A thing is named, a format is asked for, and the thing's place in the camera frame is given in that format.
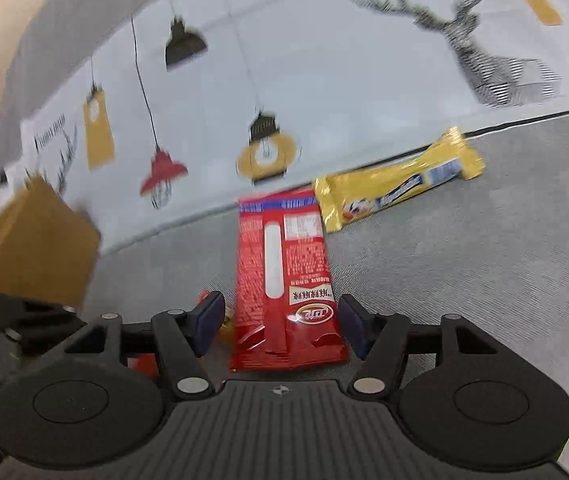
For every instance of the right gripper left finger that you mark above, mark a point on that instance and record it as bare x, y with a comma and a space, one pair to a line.
181, 338

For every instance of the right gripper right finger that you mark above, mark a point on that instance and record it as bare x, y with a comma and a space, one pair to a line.
380, 342

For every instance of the long red snack packet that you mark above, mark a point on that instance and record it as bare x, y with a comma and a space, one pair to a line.
285, 312

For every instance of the red gold candy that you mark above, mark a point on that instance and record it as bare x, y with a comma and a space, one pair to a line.
225, 334

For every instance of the red square packet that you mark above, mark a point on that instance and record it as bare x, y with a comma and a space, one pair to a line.
145, 365

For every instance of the brown cardboard box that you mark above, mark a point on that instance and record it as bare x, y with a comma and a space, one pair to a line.
47, 250

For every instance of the yellow snack bar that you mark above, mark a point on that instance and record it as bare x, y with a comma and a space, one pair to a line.
355, 195

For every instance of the grey patterned sofa cover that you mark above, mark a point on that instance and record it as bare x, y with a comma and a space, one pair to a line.
162, 113

